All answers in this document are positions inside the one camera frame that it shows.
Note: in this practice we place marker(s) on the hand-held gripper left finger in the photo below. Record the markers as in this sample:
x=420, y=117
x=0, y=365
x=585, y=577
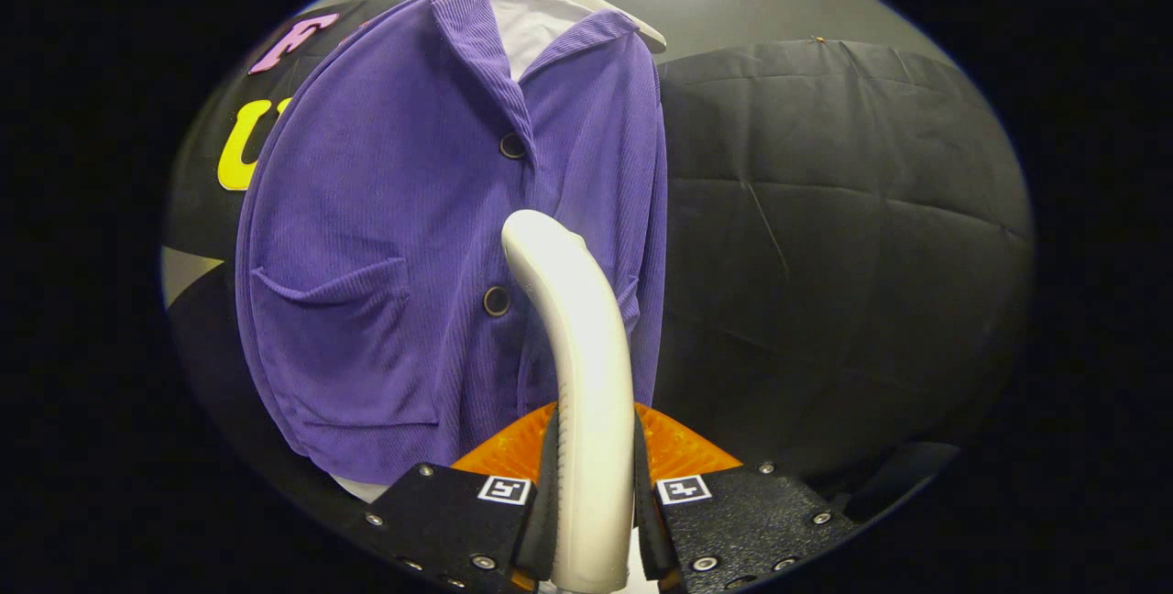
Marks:
x=458, y=516

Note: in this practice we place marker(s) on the grey cabinet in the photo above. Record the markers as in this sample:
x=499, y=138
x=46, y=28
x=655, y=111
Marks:
x=188, y=273

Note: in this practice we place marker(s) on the white garment steamer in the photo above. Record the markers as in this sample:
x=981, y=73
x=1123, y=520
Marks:
x=591, y=346

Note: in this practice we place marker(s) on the white mannequin torso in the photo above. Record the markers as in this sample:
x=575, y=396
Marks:
x=531, y=26

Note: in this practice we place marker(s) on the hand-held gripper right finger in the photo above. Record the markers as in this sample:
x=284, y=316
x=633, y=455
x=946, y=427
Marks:
x=751, y=511

